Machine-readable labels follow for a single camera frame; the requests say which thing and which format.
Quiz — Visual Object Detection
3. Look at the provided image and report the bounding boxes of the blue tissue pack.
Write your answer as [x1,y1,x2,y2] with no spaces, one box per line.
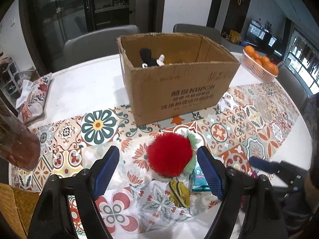
[191,162,210,193]

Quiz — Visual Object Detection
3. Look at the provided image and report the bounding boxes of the red fluffy pompom toy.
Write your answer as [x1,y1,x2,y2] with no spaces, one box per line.
[147,132,200,177]

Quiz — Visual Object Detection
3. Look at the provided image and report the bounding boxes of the woven straw mat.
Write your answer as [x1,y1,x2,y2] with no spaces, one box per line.
[1,183,39,238]

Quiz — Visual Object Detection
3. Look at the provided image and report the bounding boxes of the yellow plastic clip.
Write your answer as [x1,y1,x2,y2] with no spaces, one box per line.
[168,180,190,208]

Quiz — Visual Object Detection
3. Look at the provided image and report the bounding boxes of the glass vase with dried plants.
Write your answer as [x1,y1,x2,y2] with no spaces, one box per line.
[0,102,40,171]

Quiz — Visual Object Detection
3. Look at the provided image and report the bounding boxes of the patterned tile table runner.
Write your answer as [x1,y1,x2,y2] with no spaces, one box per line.
[9,82,299,238]

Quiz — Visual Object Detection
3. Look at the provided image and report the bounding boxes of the orange fruit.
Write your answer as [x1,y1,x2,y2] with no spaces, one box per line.
[263,62,279,76]
[244,45,255,58]
[260,56,270,66]
[253,52,261,61]

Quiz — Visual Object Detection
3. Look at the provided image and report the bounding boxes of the pink basket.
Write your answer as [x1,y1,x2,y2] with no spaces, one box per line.
[241,50,277,83]

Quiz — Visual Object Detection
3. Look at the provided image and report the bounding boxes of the floral fabric tissue pouch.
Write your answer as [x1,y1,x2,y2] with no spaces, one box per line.
[15,73,52,124]

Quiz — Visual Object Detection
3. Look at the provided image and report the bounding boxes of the white shoe rack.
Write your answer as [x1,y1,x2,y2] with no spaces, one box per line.
[1,52,21,99]

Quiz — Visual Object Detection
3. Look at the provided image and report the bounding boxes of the brown cardboard box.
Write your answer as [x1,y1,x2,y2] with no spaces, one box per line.
[117,33,240,126]

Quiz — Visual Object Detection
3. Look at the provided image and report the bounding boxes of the grey chair right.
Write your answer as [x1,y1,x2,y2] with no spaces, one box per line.
[173,23,222,45]

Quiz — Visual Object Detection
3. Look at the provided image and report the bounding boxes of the grey chair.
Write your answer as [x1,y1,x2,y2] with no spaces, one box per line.
[63,25,140,68]
[173,23,222,45]

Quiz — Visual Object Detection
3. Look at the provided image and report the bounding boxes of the grey chair left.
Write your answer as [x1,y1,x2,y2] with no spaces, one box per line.
[63,25,140,68]

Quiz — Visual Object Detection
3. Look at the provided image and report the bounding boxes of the black white plush toy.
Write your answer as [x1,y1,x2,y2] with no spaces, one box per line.
[140,48,165,68]

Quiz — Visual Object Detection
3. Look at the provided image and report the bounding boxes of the dark glass cabinet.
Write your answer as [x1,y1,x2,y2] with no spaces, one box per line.
[18,0,165,75]

